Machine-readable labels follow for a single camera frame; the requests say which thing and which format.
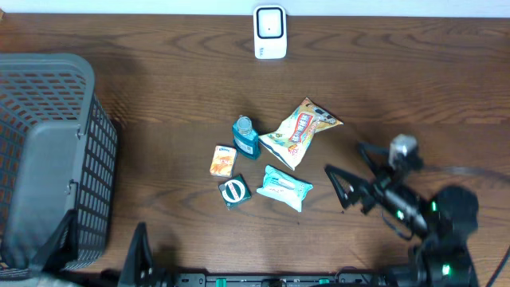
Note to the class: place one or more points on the orange tissue packet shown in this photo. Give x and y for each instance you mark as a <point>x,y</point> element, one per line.
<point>223,161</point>

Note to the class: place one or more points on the green square box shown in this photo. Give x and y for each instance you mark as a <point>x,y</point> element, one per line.
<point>235,192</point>

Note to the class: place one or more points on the grey plastic shopping basket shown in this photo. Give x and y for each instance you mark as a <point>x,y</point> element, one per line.
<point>58,153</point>

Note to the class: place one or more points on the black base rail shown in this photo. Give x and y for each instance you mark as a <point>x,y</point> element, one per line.
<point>279,280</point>

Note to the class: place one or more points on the white barcode scanner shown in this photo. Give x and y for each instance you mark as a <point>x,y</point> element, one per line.
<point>270,32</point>

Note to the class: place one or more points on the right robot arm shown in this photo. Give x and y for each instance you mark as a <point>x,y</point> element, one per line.
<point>443,223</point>

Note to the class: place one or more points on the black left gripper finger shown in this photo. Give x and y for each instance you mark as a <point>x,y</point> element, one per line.
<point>61,247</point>
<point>138,265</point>

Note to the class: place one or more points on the blue mouthwash bottle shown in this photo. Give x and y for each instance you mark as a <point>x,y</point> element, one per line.
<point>246,138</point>

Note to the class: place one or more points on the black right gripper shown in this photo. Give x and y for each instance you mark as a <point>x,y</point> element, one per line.
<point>379,187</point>

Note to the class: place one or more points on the yellow wet wipes pack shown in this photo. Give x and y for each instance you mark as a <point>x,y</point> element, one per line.
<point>292,139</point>

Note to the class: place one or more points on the teal wet wipes pack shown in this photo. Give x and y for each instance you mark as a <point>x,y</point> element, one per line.
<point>284,188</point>

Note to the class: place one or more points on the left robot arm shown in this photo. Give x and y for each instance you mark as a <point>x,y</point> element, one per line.
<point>26,277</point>

